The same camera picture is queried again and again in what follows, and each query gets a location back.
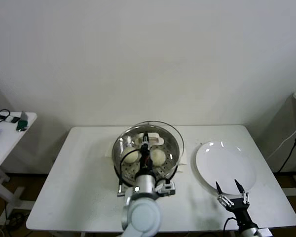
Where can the white side table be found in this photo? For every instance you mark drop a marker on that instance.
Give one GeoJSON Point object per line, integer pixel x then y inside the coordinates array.
{"type": "Point", "coordinates": [7, 148]}

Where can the round glass pot lid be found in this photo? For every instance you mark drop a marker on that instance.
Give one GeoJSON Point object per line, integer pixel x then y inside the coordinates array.
{"type": "Point", "coordinates": [172, 143]}

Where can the large white plate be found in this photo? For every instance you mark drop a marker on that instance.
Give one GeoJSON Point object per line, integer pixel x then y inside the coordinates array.
{"type": "Point", "coordinates": [224, 163]}

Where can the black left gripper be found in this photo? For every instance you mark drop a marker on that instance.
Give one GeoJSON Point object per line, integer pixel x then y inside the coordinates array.
{"type": "Point", "coordinates": [146, 165]}

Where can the perforated steel steamer basket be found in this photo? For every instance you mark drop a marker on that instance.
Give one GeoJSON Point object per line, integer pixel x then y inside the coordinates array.
{"type": "Point", "coordinates": [118, 153]}

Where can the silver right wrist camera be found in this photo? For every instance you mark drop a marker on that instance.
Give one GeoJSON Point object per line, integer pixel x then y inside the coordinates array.
{"type": "Point", "coordinates": [265, 232]}

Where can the white steamed baozi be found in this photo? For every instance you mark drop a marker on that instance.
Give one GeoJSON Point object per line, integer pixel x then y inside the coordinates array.
{"type": "Point", "coordinates": [138, 141]}
{"type": "Point", "coordinates": [131, 156]}
{"type": "Point", "coordinates": [158, 157]}

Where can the small white and dark device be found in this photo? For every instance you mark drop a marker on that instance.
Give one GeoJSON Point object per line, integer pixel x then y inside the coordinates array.
{"type": "Point", "coordinates": [13, 119]}

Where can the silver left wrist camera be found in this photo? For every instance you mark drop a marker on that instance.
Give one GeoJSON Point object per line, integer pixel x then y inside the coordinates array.
{"type": "Point", "coordinates": [166, 188]}

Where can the green hand tool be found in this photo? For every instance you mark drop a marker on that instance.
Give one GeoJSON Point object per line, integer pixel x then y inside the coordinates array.
{"type": "Point", "coordinates": [21, 124]}

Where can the grey cabinet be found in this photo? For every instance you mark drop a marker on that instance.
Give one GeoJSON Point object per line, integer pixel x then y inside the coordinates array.
{"type": "Point", "coordinates": [288, 128]}

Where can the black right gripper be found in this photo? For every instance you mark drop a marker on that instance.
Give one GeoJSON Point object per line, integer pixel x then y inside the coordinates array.
{"type": "Point", "coordinates": [238, 208]}

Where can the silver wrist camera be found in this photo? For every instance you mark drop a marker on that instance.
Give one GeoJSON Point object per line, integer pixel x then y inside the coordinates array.
{"type": "Point", "coordinates": [265, 232]}
{"type": "Point", "coordinates": [166, 188]}

